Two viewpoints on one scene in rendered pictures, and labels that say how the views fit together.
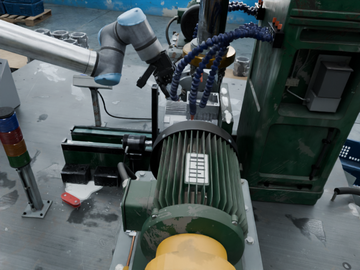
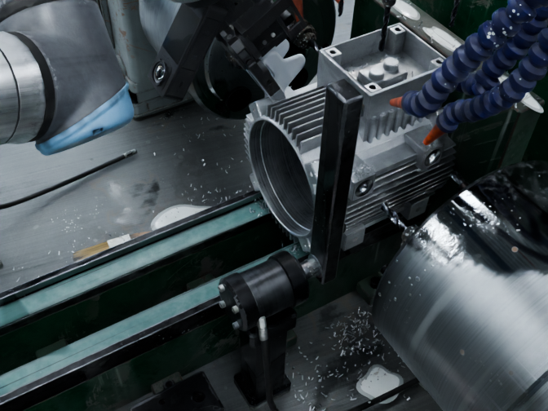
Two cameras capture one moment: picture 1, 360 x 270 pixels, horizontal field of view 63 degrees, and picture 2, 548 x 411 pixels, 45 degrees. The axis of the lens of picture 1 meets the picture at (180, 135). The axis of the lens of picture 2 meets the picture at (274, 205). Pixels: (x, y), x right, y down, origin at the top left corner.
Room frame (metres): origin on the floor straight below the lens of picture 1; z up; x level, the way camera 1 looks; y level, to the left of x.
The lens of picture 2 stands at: (0.51, 0.38, 1.59)
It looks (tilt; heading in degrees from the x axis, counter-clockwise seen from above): 48 degrees down; 327
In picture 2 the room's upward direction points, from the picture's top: 2 degrees clockwise
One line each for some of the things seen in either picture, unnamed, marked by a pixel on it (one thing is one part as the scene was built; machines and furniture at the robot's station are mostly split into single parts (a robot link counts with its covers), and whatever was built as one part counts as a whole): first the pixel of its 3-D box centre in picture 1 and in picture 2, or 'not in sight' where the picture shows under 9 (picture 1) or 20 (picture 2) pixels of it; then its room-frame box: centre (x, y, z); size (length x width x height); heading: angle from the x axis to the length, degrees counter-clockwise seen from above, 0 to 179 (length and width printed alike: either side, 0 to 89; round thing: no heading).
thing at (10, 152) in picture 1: (14, 144); not in sight; (0.69, 0.51, 1.10); 0.06 x 0.06 x 0.04
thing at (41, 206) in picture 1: (22, 166); not in sight; (0.69, 0.51, 1.01); 0.08 x 0.08 x 0.42; 88
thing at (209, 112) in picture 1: (202, 106); (381, 81); (0.98, -0.08, 1.11); 0.12 x 0.11 x 0.07; 89
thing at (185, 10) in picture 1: (190, 40); not in sight; (1.61, -0.03, 1.16); 0.33 x 0.26 x 0.42; 178
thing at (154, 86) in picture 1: (154, 119); (330, 195); (0.85, 0.09, 1.12); 0.04 x 0.03 x 0.26; 88
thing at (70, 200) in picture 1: (70, 200); not in sight; (0.74, 0.40, 0.81); 0.09 x 0.03 x 0.02; 62
